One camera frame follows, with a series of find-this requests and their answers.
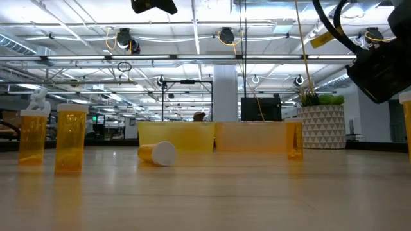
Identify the medium orange pill bottle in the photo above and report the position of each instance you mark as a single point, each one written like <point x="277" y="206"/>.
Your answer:
<point x="32" y="141"/>
<point x="70" y="141"/>
<point x="407" y="128"/>

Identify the black monitor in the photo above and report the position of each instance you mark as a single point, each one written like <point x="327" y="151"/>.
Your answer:
<point x="260" y="109"/>

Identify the brown cardboard box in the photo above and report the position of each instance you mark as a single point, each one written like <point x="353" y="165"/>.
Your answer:
<point x="8" y="117"/>

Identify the yellow translucent plastic bin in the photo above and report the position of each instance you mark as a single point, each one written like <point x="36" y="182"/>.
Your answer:
<point x="186" y="134"/>

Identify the orange translucent plastic bin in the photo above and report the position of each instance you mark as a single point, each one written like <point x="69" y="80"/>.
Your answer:
<point x="250" y="136"/>

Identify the slim orange pill bottle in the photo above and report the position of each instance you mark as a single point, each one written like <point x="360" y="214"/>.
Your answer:
<point x="163" y="154"/>
<point x="294" y="141"/>

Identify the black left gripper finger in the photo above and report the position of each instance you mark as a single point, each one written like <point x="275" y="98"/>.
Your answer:
<point x="160" y="5"/>

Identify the long ceiling light strip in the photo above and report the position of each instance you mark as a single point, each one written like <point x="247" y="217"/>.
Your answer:
<point x="77" y="57"/>
<point x="205" y="56"/>
<point x="141" y="57"/>
<point x="273" y="56"/>

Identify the black aluminium table frame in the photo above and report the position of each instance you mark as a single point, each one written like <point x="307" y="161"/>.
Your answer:
<point x="106" y="144"/>

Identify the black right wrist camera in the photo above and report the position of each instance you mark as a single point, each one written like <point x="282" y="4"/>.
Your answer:
<point x="382" y="73"/>

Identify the succulent in white patterned pot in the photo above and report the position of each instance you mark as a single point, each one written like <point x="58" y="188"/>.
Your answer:
<point x="321" y="128"/>

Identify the silver ventilation duct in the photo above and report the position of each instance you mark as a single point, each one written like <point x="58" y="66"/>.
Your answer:
<point x="337" y="82"/>
<point x="14" y="44"/>

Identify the white square column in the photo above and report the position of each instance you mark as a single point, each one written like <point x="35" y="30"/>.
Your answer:
<point x="225" y="93"/>

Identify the black metal rig stand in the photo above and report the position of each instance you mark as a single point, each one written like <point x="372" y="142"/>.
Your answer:
<point x="187" y="81"/>

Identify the person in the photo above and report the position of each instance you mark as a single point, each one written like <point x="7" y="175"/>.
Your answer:
<point x="199" y="116"/>

